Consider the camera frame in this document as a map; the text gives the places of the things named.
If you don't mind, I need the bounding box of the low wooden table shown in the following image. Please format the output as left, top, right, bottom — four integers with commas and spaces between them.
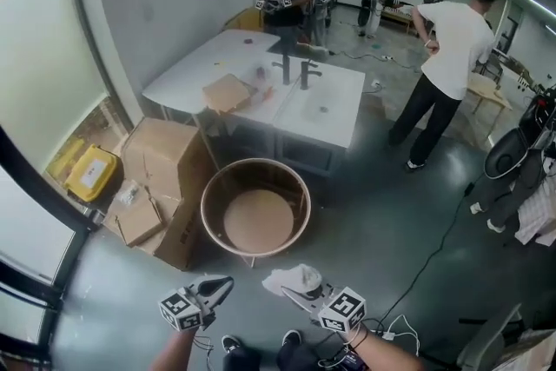
464, 71, 514, 128

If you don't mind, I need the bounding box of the person's black shoe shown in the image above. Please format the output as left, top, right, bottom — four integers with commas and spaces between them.
221, 334, 242, 355
281, 329, 303, 348

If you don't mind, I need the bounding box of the white rectangular table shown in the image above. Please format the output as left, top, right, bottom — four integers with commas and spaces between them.
142, 29, 282, 127

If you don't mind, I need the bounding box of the black faucet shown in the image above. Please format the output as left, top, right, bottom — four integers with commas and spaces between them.
296, 59, 325, 91

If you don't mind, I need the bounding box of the person's black right shoe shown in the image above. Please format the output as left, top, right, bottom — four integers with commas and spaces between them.
281, 329, 303, 348

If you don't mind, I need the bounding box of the large cardboard box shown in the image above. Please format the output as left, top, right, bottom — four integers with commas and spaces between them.
121, 116, 206, 202

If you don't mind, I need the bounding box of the small cardboard box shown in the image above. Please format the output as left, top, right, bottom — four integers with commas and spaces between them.
202, 73, 258, 115

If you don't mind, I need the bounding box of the round wooden glass-top table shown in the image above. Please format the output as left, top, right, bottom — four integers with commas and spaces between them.
200, 157, 313, 270

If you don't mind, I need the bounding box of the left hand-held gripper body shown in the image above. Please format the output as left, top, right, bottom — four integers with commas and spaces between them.
158, 281, 217, 334

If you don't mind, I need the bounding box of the white sink counter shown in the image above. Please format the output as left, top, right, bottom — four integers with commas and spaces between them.
272, 56, 367, 180

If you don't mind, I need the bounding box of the white checked garment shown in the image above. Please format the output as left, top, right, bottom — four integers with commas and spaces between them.
514, 158, 556, 247

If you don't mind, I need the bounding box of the person's leg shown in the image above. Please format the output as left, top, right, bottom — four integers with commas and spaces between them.
276, 342, 321, 371
223, 349, 262, 371

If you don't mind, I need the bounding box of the long cardboard box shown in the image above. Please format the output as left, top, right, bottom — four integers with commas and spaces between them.
149, 194, 210, 273

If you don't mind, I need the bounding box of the clear plastic bag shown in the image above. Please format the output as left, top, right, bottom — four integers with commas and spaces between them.
247, 63, 277, 102

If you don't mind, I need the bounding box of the flat cardboard sheet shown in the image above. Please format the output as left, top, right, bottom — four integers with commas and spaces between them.
102, 180, 169, 248

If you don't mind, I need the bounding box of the person's left forearm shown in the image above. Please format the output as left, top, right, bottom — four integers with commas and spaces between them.
149, 328, 197, 371

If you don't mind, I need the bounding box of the person's right forearm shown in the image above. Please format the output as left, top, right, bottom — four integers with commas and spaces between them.
347, 323, 429, 371

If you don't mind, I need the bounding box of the person's right leg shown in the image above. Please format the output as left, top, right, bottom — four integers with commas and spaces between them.
276, 342, 321, 371

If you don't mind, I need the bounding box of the wooden bench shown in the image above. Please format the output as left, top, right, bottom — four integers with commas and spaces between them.
377, 5, 419, 34

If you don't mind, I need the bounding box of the yellow plastic case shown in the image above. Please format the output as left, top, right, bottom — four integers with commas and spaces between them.
63, 143, 122, 204

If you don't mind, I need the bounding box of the black floor cable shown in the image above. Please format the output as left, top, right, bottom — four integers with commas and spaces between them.
360, 173, 487, 335

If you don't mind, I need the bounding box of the white cloth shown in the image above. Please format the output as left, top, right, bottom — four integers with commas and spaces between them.
261, 263, 323, 301

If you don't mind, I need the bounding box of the black electric scooter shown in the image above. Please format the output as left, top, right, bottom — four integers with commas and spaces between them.
484, 85, 556, 182

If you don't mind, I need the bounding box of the white charger with cable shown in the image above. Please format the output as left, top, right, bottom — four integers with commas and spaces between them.
372, 314, 420, 356

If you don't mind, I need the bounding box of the person's left leg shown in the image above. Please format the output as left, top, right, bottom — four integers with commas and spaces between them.
223, 349, 262, 371

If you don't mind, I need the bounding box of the black wristband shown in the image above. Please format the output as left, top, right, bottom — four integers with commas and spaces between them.
347, 328, 370, 351

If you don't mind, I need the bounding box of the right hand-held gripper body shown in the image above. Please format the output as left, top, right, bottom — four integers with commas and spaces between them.
302, 284, 367, 335

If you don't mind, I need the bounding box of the person's black left shoe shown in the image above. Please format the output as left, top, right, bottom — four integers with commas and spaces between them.
221, 334, 242, 355

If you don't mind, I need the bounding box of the grey chair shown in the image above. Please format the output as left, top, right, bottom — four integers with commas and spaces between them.
455, 302, 525, 371

